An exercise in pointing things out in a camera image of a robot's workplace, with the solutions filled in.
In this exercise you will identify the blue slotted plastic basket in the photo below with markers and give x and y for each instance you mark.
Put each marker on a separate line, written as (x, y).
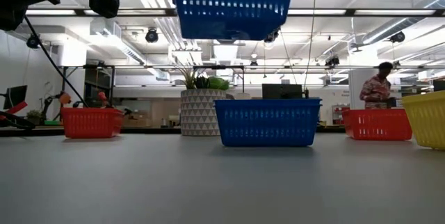
(267, 137)
(222, 25)

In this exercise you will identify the orange and black robot arm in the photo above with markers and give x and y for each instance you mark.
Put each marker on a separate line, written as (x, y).
(64, 98)

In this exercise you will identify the black metal shelf rack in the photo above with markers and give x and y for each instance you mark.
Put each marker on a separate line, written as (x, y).
(99, 85)

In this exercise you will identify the black ceiling spotlight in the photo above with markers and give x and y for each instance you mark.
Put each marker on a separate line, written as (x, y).
(398, 37)
(33, 41)
(152, 36)

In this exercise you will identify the succulent in patterned white pot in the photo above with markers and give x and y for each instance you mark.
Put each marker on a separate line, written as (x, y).
(198, 112)

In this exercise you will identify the person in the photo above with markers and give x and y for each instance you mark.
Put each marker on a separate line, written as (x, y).
(375, 90)

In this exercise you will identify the red slotted plastic basket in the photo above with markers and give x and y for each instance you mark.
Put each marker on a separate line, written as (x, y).
(379, 126)
(90, 123)

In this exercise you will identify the yellow slotted plastic basket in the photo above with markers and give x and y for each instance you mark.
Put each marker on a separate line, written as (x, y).
(427, 123)

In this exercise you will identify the small green potted plant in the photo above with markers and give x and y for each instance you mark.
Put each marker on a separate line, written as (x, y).
(34, 115)

